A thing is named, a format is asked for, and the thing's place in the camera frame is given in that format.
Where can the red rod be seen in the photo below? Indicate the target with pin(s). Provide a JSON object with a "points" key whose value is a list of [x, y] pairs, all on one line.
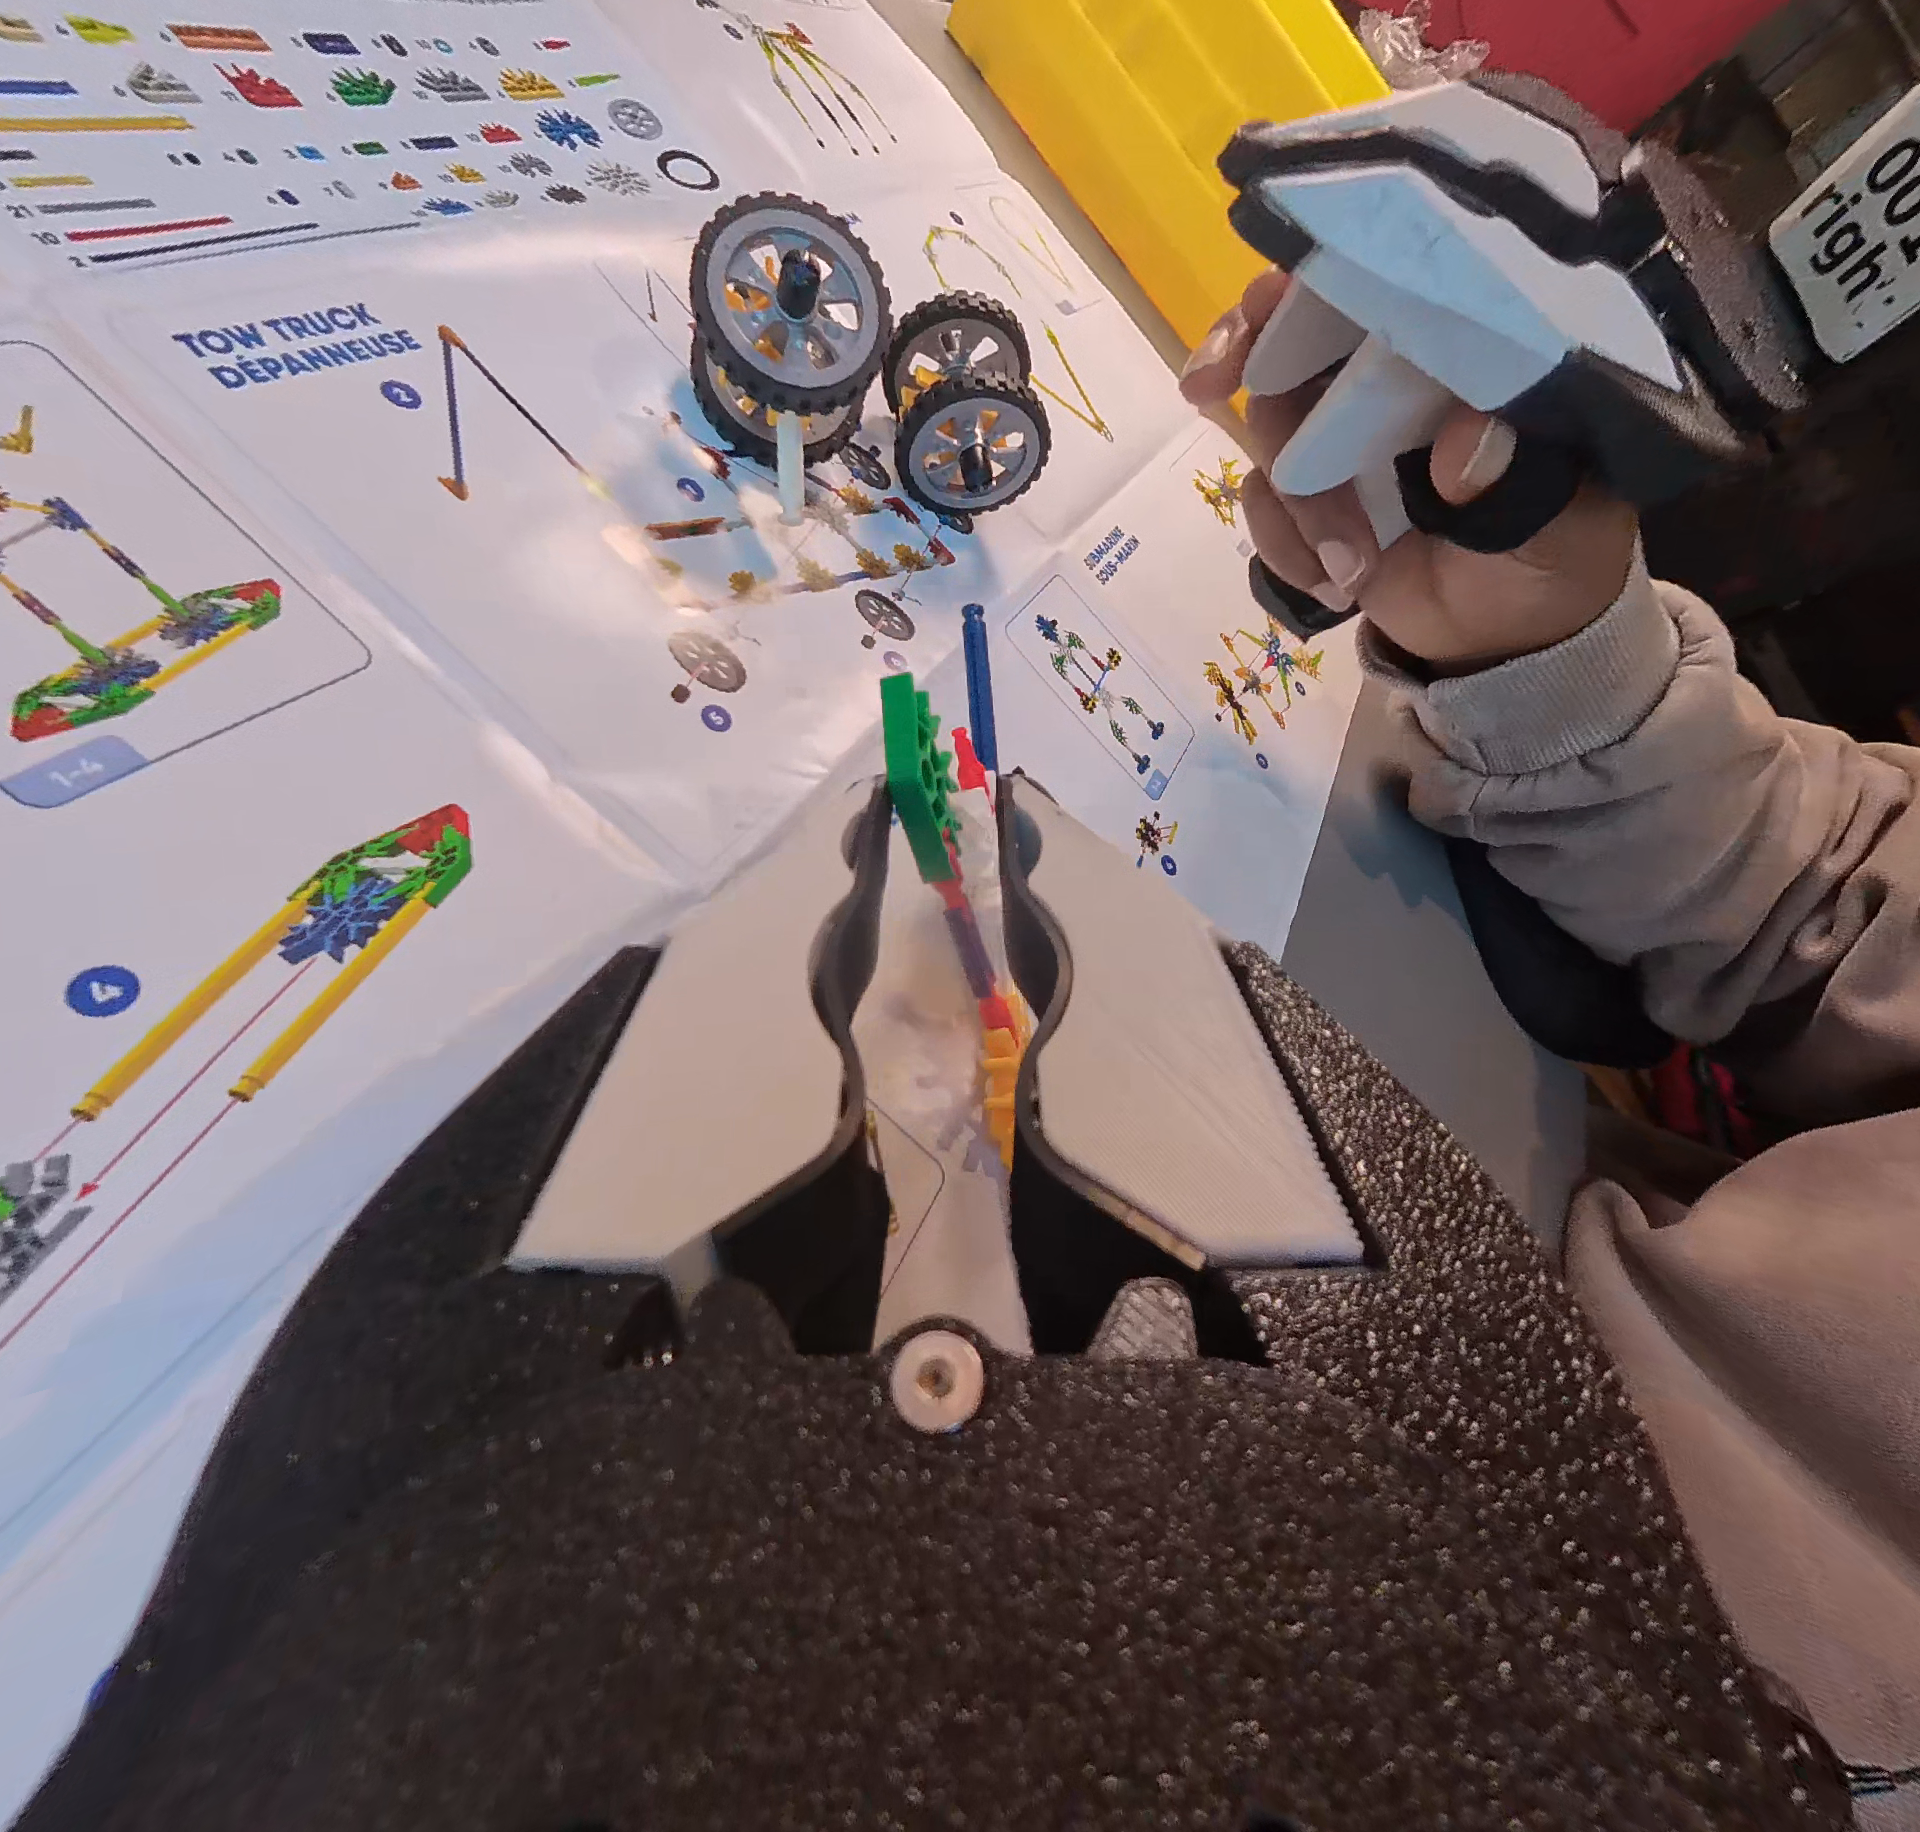
{"points": [[975, 769]]}

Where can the toy wheel pair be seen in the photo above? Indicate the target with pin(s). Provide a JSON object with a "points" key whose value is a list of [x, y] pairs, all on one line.
{"points": [[788, 302], [978, 452]]}

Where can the clear plastic wrap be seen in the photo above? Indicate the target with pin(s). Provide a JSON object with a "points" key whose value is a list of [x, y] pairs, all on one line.
{"points": [[1411, 46]]}

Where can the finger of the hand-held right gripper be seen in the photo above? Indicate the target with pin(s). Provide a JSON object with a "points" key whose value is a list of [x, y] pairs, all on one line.
{"points": [[1516, 138], [1440, 272]]}

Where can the blue rod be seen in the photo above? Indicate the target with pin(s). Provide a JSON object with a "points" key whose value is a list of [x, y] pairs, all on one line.
{"points": [[978, 676]]}

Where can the dark cloth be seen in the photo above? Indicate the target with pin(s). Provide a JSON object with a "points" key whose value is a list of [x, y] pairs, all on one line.
{"points": [[1544, 961]]}

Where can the person's right hand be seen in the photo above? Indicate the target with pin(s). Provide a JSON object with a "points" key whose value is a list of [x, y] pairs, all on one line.
{"points": [[1500, 587]]}

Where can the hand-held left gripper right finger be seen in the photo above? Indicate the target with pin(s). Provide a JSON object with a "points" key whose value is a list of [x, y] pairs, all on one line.
{"points": [[1185, 1099]]}

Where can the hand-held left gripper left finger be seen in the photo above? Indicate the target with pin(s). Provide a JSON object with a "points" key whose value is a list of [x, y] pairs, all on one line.
{"points": [[707, 1099]]}

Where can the white printed instruction sheet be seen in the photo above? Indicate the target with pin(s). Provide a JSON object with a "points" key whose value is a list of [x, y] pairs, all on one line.
{"points": [[450, 662]]}

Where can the white snowflake connector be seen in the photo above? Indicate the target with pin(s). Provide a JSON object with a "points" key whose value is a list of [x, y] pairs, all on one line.
{"points": [[911, 1022]]}

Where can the stack of yellow plastic bins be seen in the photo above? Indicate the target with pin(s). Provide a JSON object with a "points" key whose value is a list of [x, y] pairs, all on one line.
{"points": [[1140, 92]]}

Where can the person's right forearm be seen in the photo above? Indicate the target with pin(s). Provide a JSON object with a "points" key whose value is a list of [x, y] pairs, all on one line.
{"points": [[1726, 841]]}

